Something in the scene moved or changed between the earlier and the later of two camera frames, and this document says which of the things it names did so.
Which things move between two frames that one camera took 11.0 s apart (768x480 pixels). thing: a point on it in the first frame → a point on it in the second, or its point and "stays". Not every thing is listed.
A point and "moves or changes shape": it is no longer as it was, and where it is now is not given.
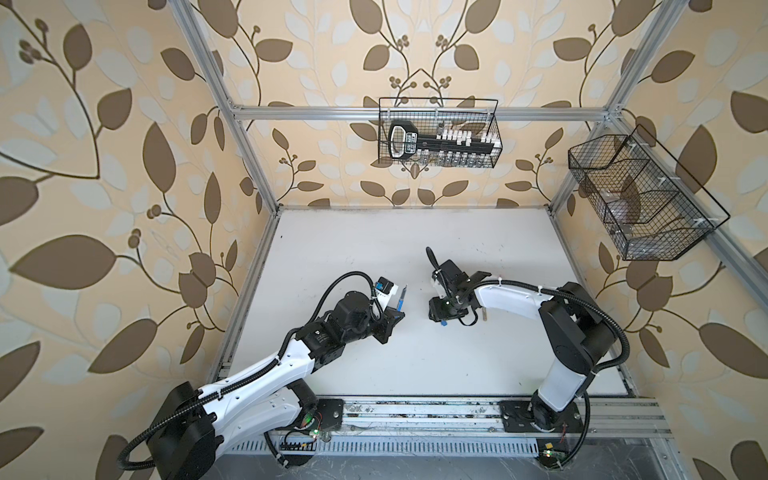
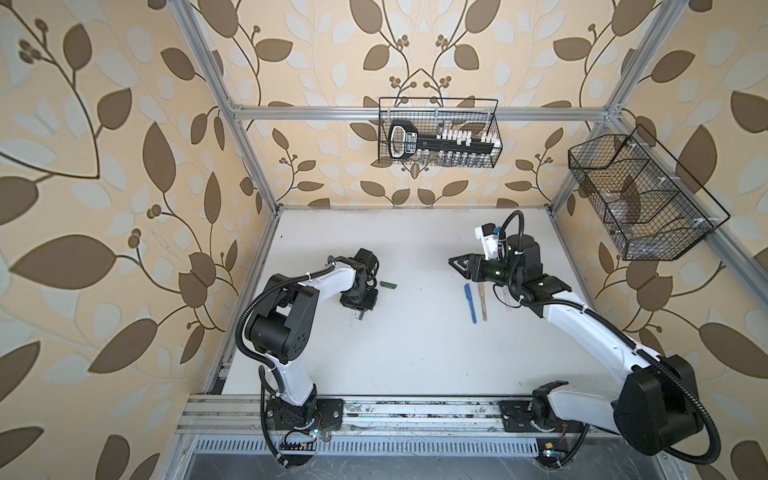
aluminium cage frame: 638,424 stays
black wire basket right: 651,207 stays
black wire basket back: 439,132 stays
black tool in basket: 404,141 stays
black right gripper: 436,312 → 472,259
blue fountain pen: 402,299 moves or changes shape
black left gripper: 388,323 → 368,306
